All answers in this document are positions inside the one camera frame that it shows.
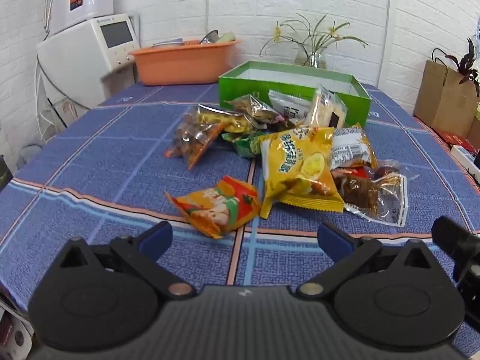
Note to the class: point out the white and orange snack packet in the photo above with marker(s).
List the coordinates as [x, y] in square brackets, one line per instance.
[352, 150]

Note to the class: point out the green snack packet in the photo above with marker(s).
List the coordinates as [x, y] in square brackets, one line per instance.
[243, 144]

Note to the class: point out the brown paper bag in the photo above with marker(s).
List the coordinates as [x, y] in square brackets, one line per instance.
[438, 93]

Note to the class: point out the cream wafer packet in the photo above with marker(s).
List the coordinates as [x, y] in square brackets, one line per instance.
[320, 108]

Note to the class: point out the orange plastic basin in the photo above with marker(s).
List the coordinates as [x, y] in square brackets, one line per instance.
[180, 63]

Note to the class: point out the blue item in basin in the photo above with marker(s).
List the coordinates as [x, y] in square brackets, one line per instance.
[167, 42]

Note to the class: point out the dark red snack packet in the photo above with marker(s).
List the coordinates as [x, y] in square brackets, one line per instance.
[386, 172]

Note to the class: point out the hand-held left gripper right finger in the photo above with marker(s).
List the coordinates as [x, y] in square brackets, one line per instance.
[333, 242]

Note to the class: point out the glass vase with yellow flowers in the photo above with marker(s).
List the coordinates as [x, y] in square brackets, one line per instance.
[311, 60]

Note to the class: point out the small yellow snack packet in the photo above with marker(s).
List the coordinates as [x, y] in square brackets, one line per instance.
[225, 120]

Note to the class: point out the white wall pipe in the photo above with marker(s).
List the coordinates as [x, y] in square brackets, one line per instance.
[386, 26]

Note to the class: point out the white appliance with screen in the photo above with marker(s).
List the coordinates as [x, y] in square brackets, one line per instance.
[75, 56]

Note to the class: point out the large yellow snack packet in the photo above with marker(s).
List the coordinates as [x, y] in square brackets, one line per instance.
[296, 157]

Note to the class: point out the red flat box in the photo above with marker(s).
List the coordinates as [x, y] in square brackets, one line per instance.
[455, 139]

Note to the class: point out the green cardboard box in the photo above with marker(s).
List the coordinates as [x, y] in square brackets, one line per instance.
[240, 86]

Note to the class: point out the white flat box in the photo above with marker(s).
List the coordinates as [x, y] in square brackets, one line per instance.
[465, 155]

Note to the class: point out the clear packet of brown nuts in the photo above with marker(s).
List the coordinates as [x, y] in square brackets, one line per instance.
[191, 138]

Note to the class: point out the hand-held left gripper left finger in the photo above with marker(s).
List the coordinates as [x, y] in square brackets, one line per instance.
[155, 238]

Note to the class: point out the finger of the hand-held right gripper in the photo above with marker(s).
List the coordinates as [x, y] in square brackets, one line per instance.
[452, 236]

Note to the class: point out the pale green item in basin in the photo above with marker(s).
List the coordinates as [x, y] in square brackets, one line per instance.
[228, 38]

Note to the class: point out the dark purple plant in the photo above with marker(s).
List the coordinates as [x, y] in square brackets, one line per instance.
[467, 62]

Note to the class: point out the clear packet of brown meat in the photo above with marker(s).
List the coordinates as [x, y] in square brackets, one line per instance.
[360, 191]

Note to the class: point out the blue checked tablecloth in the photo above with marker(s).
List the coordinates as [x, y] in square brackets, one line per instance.
[112, 157]

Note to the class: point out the snack packets in basin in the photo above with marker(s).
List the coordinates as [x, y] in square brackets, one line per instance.
[210, 37]

